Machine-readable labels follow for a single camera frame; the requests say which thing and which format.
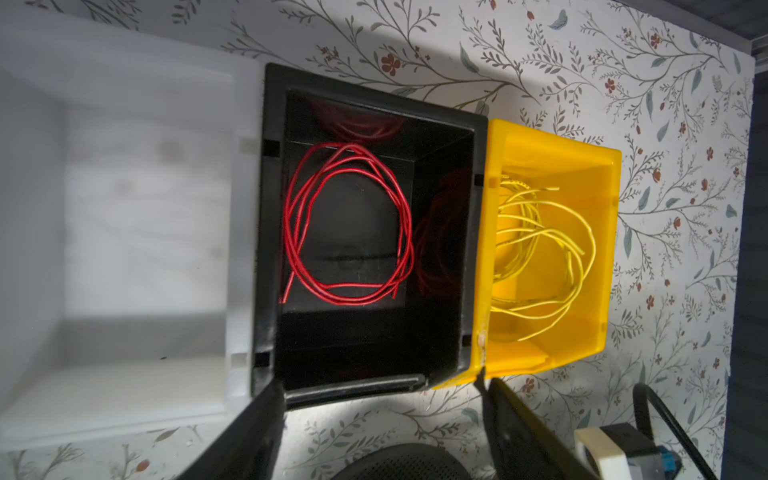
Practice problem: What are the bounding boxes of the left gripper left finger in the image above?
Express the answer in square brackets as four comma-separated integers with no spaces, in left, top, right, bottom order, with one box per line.
[178,379,286,480]

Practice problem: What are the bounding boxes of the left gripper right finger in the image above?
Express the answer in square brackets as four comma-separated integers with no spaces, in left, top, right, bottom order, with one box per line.
[479,378,594,480]

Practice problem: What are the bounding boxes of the red cable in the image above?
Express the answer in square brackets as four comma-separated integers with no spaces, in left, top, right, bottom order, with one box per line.
[280,141,416,307]

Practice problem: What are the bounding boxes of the grey perforated spool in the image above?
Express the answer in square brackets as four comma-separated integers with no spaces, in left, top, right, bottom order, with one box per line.
[332,443,472,480]

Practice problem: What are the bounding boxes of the yellow plastic bin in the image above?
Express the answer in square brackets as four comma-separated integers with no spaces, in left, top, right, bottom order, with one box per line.
[445,119,622,387]

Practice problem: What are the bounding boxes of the black plastic bin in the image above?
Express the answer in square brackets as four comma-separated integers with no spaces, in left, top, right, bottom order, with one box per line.
[254,64,489,409]

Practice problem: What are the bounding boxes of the white plastic bin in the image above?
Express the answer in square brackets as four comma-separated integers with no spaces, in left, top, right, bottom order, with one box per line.
[1,4,264,451]

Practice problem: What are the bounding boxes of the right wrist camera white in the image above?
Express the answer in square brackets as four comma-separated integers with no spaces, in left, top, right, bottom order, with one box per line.
[574,423,682,480]

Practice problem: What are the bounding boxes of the right black corrugated hose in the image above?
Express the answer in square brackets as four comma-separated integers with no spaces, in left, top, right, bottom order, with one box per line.
[632,382,721,480]

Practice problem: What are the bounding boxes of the yellow cable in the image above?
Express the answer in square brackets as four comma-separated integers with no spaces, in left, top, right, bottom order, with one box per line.
[490,177,599,344]

